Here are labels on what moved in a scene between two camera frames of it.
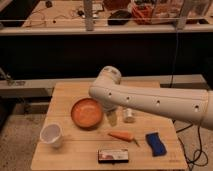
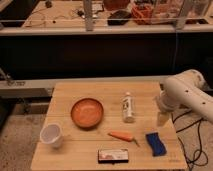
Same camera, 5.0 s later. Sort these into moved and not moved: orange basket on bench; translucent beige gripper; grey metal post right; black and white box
Moved: translucent beige gripper
Not moved: grey metal post right; orange basket on bench; black and white box
